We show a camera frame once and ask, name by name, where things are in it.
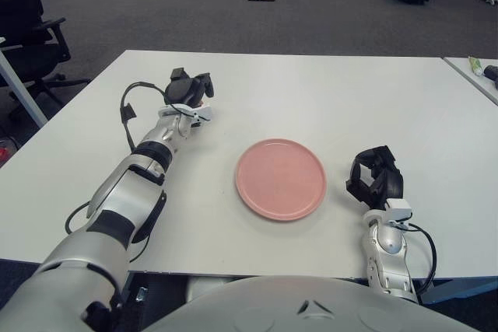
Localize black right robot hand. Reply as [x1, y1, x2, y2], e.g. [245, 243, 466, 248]
[345, 145, 405, 211]

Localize grey desk leg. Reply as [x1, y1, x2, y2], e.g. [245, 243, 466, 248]
[0, 36, 48, 128]

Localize black office chair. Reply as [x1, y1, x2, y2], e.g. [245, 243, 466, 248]
[0, 0, 93, 123]

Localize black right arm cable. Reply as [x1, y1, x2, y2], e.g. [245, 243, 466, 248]
[406, 222, 437, 294]

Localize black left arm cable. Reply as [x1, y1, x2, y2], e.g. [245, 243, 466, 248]
[64, 82, 168, 263]

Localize grey robot torso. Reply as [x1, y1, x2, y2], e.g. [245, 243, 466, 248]
[142, 275, 470, 332]

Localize pink round plate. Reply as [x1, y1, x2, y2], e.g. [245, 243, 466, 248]
[234, 138, 328, 223]

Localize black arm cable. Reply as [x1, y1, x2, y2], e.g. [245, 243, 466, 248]
[406, 222, 437, 294]
[64, 82, 168, 263]

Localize green tube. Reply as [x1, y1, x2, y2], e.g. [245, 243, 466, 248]
[468, 56, 485, 76]

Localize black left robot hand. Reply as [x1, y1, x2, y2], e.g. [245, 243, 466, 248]
[163, 68, 216, 110]

